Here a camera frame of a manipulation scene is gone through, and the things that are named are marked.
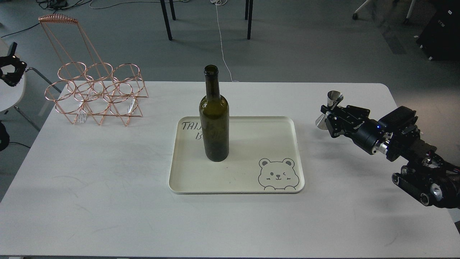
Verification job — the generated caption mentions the white round side table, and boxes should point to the white round side table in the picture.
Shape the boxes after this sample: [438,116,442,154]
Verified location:
[0,39,27,111]

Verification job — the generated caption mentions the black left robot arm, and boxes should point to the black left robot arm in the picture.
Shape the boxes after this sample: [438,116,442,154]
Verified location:
[0,42,27,151]

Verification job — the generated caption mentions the steel double jigger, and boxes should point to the steel double jigger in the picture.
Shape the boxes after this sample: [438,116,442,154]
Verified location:
[315,90,344,131]

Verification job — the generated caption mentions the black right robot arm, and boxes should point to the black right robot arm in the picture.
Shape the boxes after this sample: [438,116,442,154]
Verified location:
[321,105,460,208]

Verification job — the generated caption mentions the dark green wine bottle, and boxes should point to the dark green wine bottle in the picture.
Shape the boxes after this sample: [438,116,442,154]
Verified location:
[199,64,229,162]

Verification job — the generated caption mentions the black floor cables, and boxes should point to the black floor cables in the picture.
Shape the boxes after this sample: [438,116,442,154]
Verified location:
[1,0,191,38]

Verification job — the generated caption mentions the white floor cable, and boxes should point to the white floor cable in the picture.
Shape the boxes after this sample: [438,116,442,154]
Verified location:
[210,0,240,82]

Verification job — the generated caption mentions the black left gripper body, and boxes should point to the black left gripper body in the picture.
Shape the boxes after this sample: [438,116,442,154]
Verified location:
[0,42,27,87]

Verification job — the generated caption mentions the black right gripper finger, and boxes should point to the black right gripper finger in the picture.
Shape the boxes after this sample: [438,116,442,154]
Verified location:
[321,105,346,116]
[325,117,340,138]

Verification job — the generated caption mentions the cream bear serving tray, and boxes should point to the cream bear serving tray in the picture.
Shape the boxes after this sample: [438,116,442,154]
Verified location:
[168,116,305,194]

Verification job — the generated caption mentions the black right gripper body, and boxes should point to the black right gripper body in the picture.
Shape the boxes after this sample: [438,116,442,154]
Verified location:
[333,105,384,155]

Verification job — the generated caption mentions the black equipment case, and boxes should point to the black equipment case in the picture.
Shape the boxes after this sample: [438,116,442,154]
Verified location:
[416,0,460,60]

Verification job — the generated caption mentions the black table legs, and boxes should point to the black table legs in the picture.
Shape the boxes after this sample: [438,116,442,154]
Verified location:
[160,0,254,41]

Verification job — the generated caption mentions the copper wire bottle rack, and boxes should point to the copper wire bottle rack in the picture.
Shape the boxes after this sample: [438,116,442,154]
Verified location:
[38,14,149,126]

